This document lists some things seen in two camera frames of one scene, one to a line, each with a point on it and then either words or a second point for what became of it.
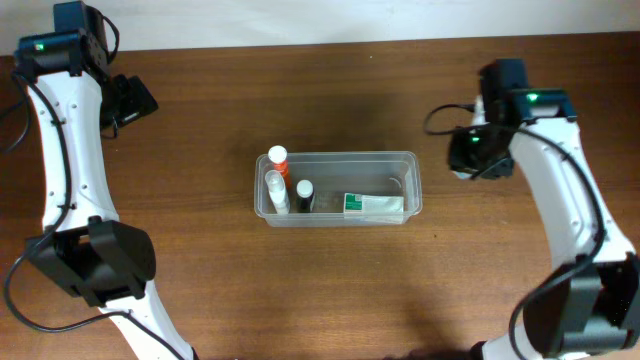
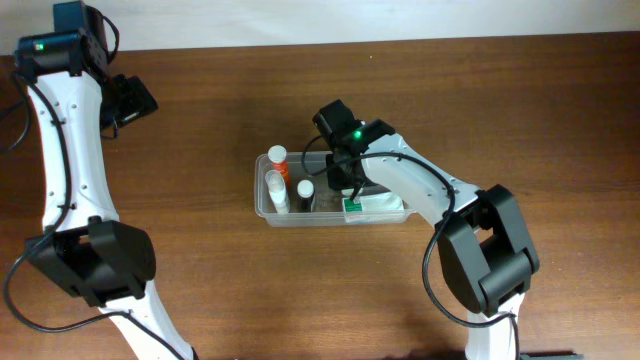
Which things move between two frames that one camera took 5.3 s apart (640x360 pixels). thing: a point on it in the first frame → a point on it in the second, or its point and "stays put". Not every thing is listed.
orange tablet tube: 277,154 stays put
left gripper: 141,100 stays put
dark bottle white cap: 306,196 stays put
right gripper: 458,161 → 335,179
